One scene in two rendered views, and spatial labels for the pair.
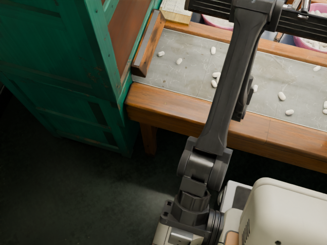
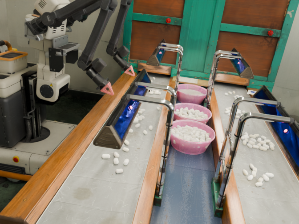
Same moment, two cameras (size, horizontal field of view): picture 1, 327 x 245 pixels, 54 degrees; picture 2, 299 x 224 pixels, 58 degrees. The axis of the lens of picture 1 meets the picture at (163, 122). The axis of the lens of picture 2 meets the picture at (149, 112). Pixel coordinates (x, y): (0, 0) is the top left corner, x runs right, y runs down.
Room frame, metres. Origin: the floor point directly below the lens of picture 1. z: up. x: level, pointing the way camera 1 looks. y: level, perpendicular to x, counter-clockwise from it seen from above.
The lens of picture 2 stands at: (0.37, -2.26, 1.45)
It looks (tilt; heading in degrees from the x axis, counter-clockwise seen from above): 24 degrees down; 79
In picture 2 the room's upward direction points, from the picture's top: 6 degrees clockwise
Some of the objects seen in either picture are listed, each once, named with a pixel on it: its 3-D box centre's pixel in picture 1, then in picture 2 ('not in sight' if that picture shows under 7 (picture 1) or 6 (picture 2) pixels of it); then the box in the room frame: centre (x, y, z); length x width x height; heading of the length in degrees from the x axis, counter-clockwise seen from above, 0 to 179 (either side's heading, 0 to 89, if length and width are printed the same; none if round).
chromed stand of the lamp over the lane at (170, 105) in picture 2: not in sight; (146, 142); (0.54, -1.34, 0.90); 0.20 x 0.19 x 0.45; 74
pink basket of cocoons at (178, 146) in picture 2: not in sight; (189, 137); (0.85, -0.99, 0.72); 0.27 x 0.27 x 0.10
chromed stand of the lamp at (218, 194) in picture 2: not in sight; (248, 158); (0.93, -1.45, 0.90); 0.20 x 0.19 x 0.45; 74
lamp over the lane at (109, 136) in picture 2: not in sight; (130, 98); (0.47, -1.31, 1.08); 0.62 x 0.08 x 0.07; 74
